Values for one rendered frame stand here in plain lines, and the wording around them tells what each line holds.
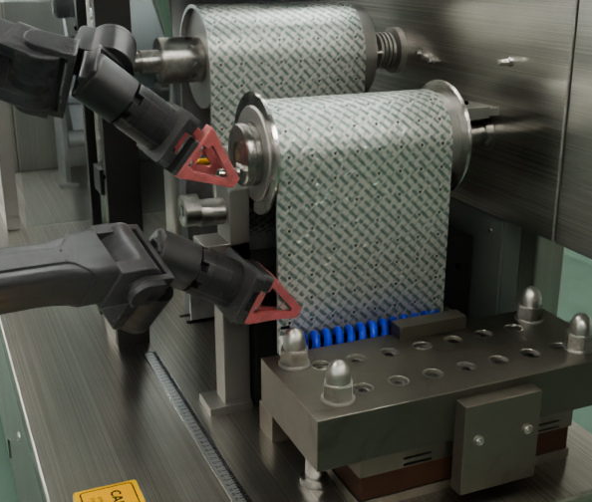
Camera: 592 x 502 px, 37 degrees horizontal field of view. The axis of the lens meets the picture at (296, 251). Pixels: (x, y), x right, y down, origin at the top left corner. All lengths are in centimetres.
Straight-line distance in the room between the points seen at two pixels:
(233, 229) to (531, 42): 43
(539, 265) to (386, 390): 53
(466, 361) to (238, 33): 54
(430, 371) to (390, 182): 23
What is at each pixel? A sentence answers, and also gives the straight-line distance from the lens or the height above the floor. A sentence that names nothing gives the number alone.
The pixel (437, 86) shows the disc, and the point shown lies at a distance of 116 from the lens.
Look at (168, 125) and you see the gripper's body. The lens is 99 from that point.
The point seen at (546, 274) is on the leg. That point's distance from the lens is 144.
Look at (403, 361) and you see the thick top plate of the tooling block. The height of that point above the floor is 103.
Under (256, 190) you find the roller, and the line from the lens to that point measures 105.
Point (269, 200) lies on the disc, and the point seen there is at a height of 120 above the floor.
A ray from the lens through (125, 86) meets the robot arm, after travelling 97.
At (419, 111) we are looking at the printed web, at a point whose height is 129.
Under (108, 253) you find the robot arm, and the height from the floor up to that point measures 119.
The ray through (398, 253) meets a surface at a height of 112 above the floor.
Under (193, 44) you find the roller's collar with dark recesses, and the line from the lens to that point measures 125.
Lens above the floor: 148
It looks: 19 degrees down
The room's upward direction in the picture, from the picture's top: straight up
